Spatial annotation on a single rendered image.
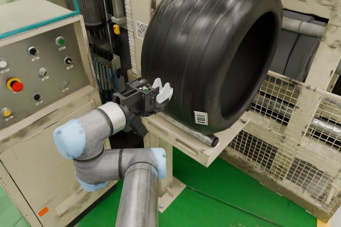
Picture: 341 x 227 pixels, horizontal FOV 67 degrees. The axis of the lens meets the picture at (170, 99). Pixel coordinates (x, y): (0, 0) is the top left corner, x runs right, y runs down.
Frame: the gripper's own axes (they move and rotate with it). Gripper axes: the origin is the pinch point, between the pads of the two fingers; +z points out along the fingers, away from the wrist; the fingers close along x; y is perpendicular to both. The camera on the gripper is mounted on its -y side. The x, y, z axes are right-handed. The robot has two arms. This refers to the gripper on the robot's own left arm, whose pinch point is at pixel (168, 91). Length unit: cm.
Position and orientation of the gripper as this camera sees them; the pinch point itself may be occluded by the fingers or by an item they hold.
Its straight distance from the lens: 79.2
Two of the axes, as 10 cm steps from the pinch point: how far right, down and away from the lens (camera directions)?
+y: 0.8, -8.2, -5.6
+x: -7.6, -4.1, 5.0
